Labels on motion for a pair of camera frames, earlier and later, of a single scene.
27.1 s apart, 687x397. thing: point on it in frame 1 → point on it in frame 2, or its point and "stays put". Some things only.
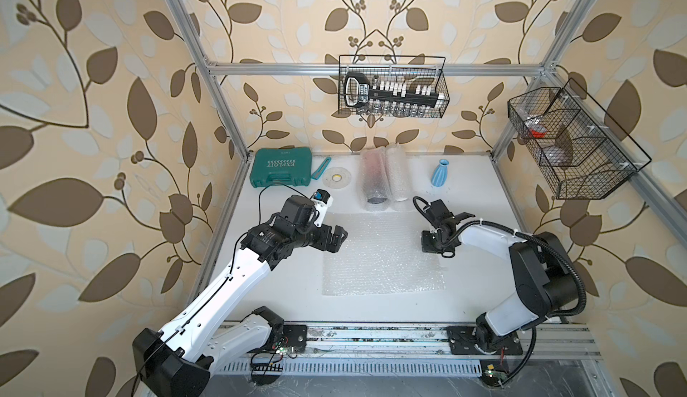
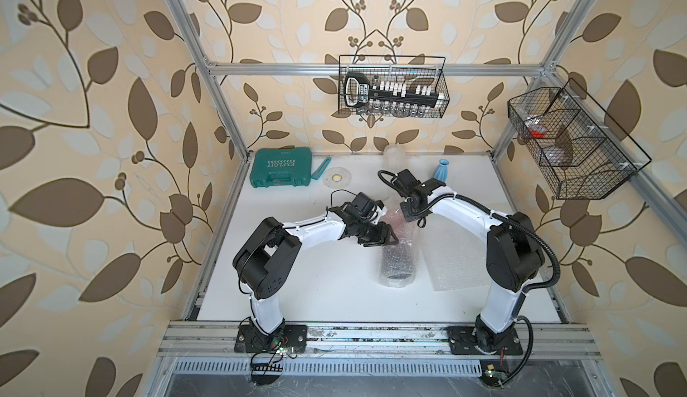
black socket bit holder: x=360 y=91 stays put
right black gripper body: x=446 y=247 → x=408 y=213
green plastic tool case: x=282 y=164 stays put
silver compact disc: x=336 y=177 stays put
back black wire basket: x=393 y=86 stays put
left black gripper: x=322 y=244 → x=382 y=237
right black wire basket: x=578 y=150 stays put
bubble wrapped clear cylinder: x=396 y=156 stays put
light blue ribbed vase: x=440 y=173 stays put
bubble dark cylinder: x=376 y=184 → x=398 y=262
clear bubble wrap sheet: x=381 y=254 → x=455 y=254
